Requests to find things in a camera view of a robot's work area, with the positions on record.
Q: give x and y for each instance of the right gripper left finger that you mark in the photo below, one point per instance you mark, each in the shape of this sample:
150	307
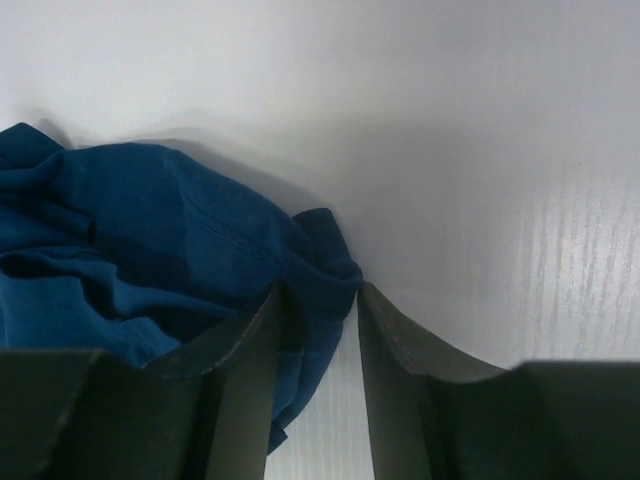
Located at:
201	412

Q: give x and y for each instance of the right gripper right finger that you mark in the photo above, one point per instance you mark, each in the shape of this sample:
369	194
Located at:
436	412

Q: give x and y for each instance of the blue mickey t shirt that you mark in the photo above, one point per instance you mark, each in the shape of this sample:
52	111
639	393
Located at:
138	249

